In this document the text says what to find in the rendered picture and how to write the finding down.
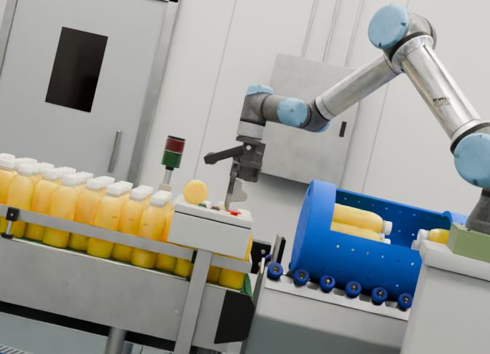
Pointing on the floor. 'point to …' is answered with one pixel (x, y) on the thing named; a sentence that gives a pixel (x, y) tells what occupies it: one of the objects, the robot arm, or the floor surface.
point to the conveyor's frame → (114, 300)
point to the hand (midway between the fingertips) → (225, 206)
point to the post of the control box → (192, 302)
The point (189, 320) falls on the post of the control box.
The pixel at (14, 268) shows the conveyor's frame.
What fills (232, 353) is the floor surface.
